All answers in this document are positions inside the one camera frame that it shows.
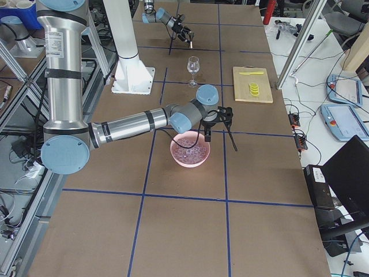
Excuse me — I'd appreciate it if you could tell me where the bamboo cutting board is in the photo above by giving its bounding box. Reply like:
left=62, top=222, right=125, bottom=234
left=232, top=66, right=273, bottom=104

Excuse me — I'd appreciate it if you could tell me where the steel jigger measuring cup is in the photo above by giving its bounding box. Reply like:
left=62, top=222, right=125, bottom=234
left=189, top=32, right=194, bottom=49

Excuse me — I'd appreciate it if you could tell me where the pink bowl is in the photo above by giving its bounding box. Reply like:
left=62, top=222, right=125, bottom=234
left=170, top=131, right=210, bottom=168

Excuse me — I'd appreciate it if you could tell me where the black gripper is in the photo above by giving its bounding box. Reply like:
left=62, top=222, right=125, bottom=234
left=171, top=23, right=194, bottom=46
left=201, top=111, right=221, bottom=142

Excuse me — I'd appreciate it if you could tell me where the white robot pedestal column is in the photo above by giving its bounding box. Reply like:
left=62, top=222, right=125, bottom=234
left=103, top=0, right=155, bottom=95

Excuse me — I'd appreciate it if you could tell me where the black computer box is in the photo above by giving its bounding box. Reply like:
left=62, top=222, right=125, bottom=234
left=303, top=164, right=337, bottom=211

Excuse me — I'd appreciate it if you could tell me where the black monitor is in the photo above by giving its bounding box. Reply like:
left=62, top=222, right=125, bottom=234
left=315, top=135, right=368, bottom=257

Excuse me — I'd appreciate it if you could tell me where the yellow plastic knife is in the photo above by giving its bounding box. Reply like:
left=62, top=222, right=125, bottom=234
left=239, top=71, right=264, bottom=76

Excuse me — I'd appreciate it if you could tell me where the grey office chair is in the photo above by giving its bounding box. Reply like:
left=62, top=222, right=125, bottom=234
left=324, top=1, right=368, bottom=46

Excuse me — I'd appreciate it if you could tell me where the clear plastic bag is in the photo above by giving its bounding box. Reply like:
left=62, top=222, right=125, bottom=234
left=274, top=20, right=301, bottom=40

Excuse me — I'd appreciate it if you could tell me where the red cylinder bottle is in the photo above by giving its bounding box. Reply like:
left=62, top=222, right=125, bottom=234
left=263, top=0, right=277, bottom=25

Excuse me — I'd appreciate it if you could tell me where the blue teach pendant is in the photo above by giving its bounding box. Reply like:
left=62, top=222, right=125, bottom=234
left=321, top=104, right=368, bottom=142
left=326, top=74, right=363, bottom=107

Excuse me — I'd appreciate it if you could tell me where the clear wine glass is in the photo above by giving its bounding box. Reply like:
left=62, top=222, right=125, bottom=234
left=187, top=56, right=200, bottom=87

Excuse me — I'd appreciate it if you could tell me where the blue teach pendant near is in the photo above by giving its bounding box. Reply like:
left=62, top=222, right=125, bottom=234
left=321, top=104, right=368, bottom=142

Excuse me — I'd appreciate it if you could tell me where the aluminium frame post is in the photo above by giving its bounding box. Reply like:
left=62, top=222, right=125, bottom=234
left=276, top=0, right=327, bottom=89

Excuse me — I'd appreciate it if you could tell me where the blue teach pendant far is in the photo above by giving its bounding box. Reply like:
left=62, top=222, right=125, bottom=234
left=326, top=74, right=363, bottom=107

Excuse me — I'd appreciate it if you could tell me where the pile of ice cubes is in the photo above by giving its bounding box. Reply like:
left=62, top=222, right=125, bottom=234
left=172, top=138, right=208, bottom=164

